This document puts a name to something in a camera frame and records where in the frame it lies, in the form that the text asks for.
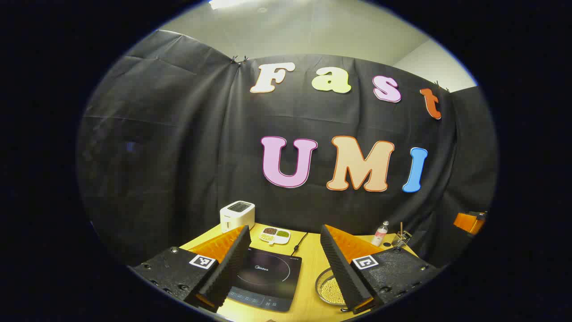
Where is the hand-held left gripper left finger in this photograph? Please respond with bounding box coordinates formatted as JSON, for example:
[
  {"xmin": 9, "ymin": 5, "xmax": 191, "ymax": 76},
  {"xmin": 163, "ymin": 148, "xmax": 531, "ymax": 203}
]
[{"xmin": 133, "ymin": 225, "xmax": 252, "ymax": 313}]

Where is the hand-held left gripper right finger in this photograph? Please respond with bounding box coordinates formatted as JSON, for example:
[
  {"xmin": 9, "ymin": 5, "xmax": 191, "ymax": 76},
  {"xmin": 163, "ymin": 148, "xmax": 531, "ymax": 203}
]
[{"xmin": 320, "ymin": 224, "xmax": 442, "ymax": 315}]

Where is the stainless steel pot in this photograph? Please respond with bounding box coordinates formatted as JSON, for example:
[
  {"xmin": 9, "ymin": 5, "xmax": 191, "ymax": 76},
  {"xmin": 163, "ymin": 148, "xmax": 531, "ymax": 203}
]
[{"xmin": 315, "ymin": 267, "xmax": 353, "ymax": 307}]

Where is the black induction cooktop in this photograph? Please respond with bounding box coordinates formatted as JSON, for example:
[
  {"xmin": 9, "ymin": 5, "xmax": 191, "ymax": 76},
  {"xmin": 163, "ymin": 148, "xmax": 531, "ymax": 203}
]
[{"xmin": 226, "ymin": 247, "xmax": 303, "ymax": 313}]

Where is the heap of yellow soybeans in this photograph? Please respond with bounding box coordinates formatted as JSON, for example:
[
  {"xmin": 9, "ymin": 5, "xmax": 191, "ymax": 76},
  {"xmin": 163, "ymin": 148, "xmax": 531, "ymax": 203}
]
[{"xmin": 321, "ymin": 276, "xmax": 345, "ymax": 305}]

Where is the clear bottle with pink label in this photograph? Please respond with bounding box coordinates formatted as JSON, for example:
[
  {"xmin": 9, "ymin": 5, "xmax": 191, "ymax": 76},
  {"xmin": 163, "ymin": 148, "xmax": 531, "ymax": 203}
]
[{"xmin": 371, "ymin": 220, "xmax": 390, "ymax": 247}]

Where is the white divided dish of beans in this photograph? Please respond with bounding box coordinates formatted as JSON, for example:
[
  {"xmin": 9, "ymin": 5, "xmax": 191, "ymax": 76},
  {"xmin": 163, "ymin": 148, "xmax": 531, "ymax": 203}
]
[{"xmin": 259, "ymin": 227, "xmax": 291, "ymax": 246}]

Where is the black backdrop cloth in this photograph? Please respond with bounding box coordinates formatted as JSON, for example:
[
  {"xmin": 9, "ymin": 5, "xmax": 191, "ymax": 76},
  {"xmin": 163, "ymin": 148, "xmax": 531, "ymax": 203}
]
[{"xmin": 76, "ymin": 29, "xmax": 499, "ymax": 269}]

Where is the ceiling light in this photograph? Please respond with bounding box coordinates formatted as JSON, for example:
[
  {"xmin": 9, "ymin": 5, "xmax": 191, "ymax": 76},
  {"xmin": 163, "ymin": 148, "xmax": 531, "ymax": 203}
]
[{"xmin": 209, "ymin": 0, "xmax": 252, "ymax": 10}]

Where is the black power cable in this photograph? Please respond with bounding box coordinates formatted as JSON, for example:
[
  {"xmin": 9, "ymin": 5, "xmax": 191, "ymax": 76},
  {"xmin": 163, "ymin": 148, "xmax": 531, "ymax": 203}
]
[{"xmin": 291, "ymin": 232, "xmax": 309, "ymax": 256}]

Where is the metal wire basket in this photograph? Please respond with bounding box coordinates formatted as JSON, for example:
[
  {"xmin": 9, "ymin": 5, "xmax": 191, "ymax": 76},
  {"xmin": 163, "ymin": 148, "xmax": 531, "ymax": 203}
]
[{"xmin": 392, "ymin": 230, "xmax": 412, "ymax": 249}]

